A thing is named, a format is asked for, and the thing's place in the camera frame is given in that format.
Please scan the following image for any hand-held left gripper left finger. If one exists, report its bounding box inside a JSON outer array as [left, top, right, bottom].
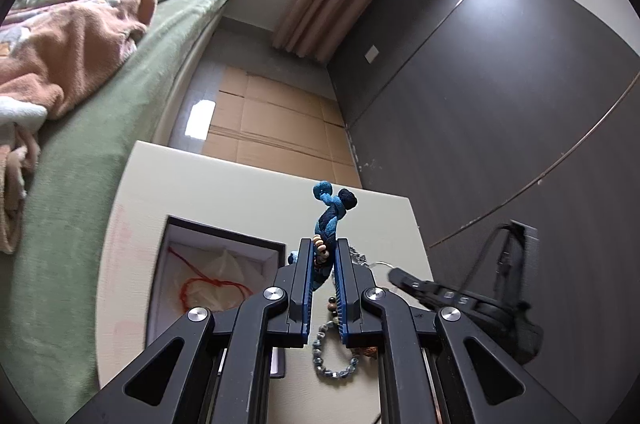
[[65, 238, 314, 424]]

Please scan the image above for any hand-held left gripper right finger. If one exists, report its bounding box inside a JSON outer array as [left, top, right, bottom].
[[335, 238, 584, 424]]

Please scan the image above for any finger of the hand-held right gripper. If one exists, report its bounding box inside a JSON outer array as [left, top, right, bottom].
[[388, 267, 442, 311]]

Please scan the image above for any wooden bead bracelet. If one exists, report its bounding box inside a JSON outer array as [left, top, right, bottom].
[[312, 235, 334, 266]]

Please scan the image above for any blue braided bracelet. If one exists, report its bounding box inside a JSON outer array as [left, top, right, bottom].
[[286, 180, 357, 301]]

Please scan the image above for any black jewelry box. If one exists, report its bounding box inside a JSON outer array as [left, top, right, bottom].
[[144, 214, 289, 380]]

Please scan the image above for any flattened cardboard sheet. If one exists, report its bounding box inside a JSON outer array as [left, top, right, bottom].
[[202, 64, 364, 190]]

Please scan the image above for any white side table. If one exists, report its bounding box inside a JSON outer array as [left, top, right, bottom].
[[95, 139, 442, 424]]

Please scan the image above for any green bed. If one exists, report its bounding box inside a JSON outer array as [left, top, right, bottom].
[[0, 0, 242, 407]]

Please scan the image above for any pink fleece blanket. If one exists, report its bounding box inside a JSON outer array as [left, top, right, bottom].
[[0, 0, 159, 255]]

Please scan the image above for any silver chain necklace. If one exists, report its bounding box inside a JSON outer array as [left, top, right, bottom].
[[348, 244, 397, 273]]

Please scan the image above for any grey bead bracelet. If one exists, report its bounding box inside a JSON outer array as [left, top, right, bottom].
[[310, 321, 361, 380]]

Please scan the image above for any black cable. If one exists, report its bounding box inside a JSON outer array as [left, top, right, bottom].
[[470, 220, 540, 305]]

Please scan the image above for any red string bracelet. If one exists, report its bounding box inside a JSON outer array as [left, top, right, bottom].
[[170, 245, 254, 313]]

